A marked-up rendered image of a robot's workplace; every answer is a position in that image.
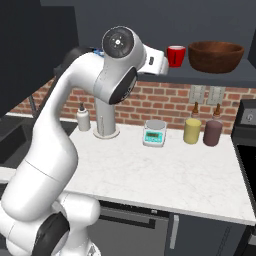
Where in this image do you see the black stove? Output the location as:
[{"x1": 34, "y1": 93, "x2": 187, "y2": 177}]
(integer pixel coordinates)
[{"x1": 231, "y1": 98, "x2": 256, "y2": 256}]

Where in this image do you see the brown wooden bowl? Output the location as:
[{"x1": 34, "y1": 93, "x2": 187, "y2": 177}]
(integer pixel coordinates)
[{"x1": 187, "y1": 40, "x2": 246, "y2": 75}]

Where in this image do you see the dark sink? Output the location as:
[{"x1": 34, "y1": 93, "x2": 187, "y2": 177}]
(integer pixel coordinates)
[{"x1": 0, "y1": 114, "x2": 78, "y2": 169}]

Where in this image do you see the grey dishwasher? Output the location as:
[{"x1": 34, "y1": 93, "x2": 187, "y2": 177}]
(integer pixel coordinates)
[{"x1": 87, "y1": 199, "x2": 172, "y2": 256}]

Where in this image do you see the yellow canister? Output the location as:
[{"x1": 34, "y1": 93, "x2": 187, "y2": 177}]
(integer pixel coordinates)
[{"x1": 183, "y1": 118, "x2": 202, "y2": 145}]

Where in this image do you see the dark grey wall cabinet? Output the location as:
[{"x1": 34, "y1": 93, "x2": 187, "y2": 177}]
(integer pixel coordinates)
[{"x1": 39, "y1": 0, "x2": 256, "y2": 90}]

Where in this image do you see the teal kitchen scale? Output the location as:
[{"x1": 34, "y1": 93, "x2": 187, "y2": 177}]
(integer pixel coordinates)
[{"x1": 142, "y1": 119, "x2": 167, "y2": 148}]

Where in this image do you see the maroon canister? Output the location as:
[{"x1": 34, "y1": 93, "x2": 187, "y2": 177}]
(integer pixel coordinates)
[{"x1": 202, "y1": 119, "x2": 224, "y2": 147}]

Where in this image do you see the dark grey bowl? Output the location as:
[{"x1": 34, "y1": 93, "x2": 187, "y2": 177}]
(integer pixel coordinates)
[{"x1": 53, "y1": 46, "x2": 101, "y2": 80}]

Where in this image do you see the white soap dispenser bottle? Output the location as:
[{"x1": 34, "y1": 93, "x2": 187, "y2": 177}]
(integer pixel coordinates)
[{"x1": 76, "y1": 102, "x2": 92, "y2": 132}]

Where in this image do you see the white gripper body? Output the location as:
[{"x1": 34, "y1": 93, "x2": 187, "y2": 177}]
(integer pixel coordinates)
[{"x1": 155, "y1": 48, "x2": 170, "y2": 76}]

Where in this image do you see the grey cabinet door handle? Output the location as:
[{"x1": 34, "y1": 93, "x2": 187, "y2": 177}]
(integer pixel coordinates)
[{"x1": 169, "y1": 214, "x2": 180, "y2": 251}]

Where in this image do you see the dark tap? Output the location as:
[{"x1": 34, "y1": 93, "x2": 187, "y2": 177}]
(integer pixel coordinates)
[{"x1": 29, "y1": 94, "x2": 39, "y2": 118}]

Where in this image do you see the white paper towel holder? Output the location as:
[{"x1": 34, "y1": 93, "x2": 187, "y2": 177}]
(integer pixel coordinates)
[{"x1": 92, "y1": 95, "x2": 121, "y2": 140}]

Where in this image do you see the red cup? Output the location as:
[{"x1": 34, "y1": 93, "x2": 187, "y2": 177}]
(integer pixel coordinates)
[{"x1": 166, "y1": 45, "x2": 187, "y2": 69}]

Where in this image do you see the dark grey base cabinet door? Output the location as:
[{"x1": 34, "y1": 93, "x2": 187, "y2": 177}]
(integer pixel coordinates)
[{"x1": 165, "y1": 213, "x2": 248, "y2": 256}]

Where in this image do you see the brown bottle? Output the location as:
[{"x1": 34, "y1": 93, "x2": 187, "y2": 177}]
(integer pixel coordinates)
[{"x1": 212, "y1": 103, "x2": 223, "y2": 122}]

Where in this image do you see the black dishwasher handle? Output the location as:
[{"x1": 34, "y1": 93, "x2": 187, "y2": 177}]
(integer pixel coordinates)
[{"x1": 99, "y1": 213, "x2": 158, "y2": 230}]

